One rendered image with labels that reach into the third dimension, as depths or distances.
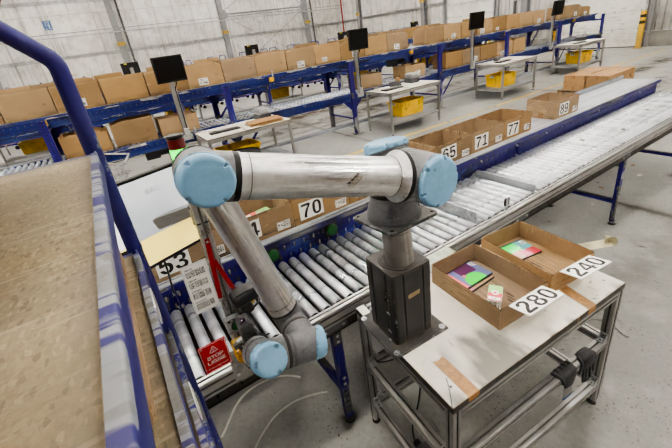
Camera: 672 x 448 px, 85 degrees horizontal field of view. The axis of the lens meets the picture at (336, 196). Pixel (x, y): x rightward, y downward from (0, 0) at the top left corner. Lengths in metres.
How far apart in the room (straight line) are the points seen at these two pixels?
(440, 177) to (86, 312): 0.90
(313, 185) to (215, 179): 0.23
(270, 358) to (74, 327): 0.82
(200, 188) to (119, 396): 0.63
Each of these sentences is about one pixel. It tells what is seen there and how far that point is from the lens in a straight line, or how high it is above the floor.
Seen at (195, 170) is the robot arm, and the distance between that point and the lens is 0.79.
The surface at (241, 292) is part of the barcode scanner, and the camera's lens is 1.37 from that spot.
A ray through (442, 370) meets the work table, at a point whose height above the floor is 0.75.
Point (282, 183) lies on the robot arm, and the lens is 0.84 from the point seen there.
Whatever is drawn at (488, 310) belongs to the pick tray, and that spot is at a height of 0.81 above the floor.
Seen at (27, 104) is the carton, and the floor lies 1.56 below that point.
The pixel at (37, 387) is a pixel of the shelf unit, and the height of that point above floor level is 1.74.
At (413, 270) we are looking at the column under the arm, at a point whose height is 1.07.
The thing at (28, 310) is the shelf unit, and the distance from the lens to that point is 0.31.
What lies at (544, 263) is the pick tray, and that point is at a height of 0.76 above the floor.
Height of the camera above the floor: 1.87
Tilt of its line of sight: 24 degrees down
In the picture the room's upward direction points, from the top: 8 degrees counter-clockwise
